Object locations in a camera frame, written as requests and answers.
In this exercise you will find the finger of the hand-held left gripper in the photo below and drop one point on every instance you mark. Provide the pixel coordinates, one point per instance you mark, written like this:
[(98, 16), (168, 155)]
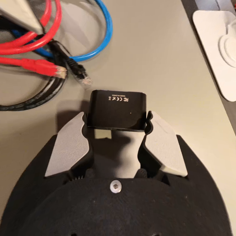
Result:
[(20, 12)]

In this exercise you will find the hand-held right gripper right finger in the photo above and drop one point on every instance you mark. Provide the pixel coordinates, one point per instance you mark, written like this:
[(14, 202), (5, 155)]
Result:
[(164, 145)]

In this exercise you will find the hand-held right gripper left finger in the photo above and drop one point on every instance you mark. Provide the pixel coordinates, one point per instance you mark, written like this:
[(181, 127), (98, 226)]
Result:
[(69, 145)]

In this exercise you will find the black ethernet port box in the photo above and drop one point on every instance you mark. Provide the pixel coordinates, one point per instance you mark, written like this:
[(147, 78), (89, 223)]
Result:
[(116, 112)]

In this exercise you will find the white power strip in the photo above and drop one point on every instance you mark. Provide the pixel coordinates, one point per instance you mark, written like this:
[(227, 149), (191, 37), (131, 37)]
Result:
[(206, 36)]

